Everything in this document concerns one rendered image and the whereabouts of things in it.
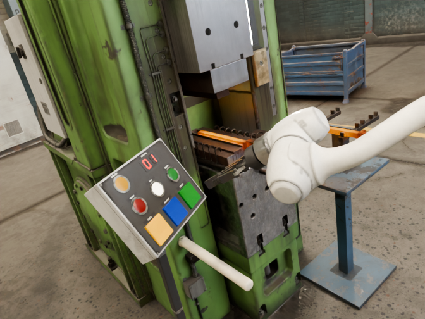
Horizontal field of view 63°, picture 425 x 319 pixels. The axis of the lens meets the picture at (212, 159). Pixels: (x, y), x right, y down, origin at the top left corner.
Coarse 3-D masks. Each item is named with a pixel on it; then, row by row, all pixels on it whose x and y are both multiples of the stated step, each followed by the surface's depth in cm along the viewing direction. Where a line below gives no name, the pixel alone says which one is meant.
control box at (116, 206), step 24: (120, 168) 107; (144, 168) 114; (168, 168) 121; (96, 192) 101; (120, 192) 103; (144, 192) 110; (168, 192) 117; (120, 216) 101; (144, 216) 105; (144, 240) 102; (168, 240) 108
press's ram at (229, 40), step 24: (168, 0) 131; (192, 0) 126; (216, 0) 132; (240, 0) 139; (168, 24) 137; (192, 24) 128; (216, 24) 134; (240, 24) 142; (192, 48) 132; (216, 48) 137; (240, 48) 144; (192, 72) 138
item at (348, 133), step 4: (332, 128) 160; (336, 128) 159; (340, 128) 158; (328, 132) 162; (332, 132) 160; (336, 132) 158; (348, 132) 153; (352, 132) 152; (356, 132) 151; (360, 132) 149; (364, 132) 148; (348, 136) 154; (352, 136) 152; (356, 136) 151; (360, 136) 149
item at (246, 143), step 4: (200, 132) 181; (204, 132) 180; (208, 132) 179; (212, 132) 177; (212, 136) 174; (216, 136) 171; (220, 136) 170; (224, 136) 169; (228, 136) 168; (228, 140) 165; (232, 140) 163; (236, 140) 162; (240, 140) 161; (244, 140) 160; (248, 140) 156; (252, 140) 155; (244, 144) 156; (248, 144) 156; (244, 148) 157
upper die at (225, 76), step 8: (232, 64) 143; (240, 64) 146; (208, 72) 138; (216, 72) 139; (224, 72) 142; (232, 72) 144; (240, 72) 147; (184, 80) 154; (192, 80) 149; (200, 80) 144; (208, 80) 140; (216, 80) 140; (224, 80) 142; (232, 80) 145; (240, 80) 148; (184, 88) 156; (192, 88) 151; (200, 88) 146; (208, 88) 142; (216, 88) 141; (224, 88) 143
